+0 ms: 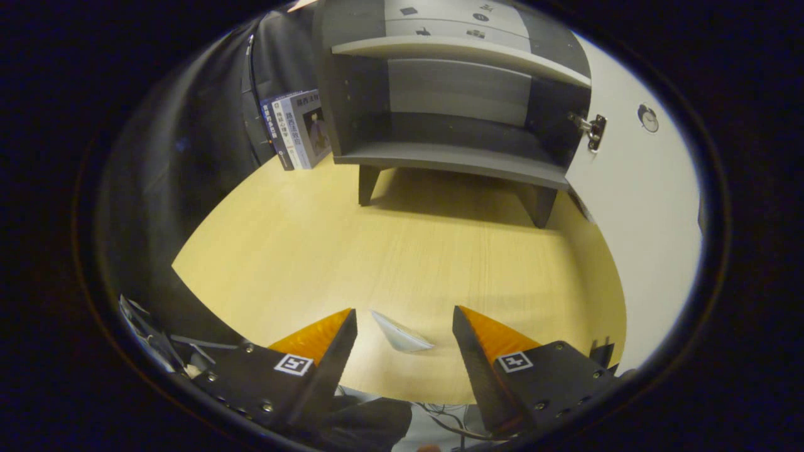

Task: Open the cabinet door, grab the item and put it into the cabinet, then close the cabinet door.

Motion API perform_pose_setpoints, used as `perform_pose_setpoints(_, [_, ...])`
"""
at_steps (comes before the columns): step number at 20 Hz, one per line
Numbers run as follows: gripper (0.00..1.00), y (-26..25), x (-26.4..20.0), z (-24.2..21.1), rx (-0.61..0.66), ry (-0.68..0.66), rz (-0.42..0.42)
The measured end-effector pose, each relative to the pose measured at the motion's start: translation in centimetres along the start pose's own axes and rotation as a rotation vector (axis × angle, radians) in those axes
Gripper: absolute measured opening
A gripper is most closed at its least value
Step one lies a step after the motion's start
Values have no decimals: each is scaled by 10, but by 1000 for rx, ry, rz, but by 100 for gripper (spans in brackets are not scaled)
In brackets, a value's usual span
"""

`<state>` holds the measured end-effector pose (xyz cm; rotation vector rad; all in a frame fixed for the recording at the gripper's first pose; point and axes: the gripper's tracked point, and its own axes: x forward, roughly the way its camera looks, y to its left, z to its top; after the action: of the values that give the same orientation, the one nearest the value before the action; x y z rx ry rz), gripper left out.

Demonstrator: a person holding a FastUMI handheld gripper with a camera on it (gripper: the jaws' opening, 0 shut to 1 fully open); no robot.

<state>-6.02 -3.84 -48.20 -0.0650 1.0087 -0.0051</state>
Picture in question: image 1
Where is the dark grey cabinet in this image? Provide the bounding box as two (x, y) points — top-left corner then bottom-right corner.
(312, 0), (594, 229)

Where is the white cabinet shelf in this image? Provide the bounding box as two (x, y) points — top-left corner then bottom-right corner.
(332, 36), (592, 89)

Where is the black backdrop cloth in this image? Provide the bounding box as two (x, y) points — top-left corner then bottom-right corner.
(97, 13), (321, 352)

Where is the white blue tube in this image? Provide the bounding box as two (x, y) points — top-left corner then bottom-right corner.
(371, 310), (435, 353)

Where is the black table clamp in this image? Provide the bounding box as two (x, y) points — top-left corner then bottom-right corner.
(589, 338), (619, 371)

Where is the metal door hinge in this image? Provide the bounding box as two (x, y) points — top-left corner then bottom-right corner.
(568, 112), (607, 153)

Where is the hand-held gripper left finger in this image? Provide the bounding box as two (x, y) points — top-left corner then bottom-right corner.
(188, 308), (359, 434)

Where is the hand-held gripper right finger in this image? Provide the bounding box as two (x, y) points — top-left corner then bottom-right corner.
(452, 306), (629, 440)

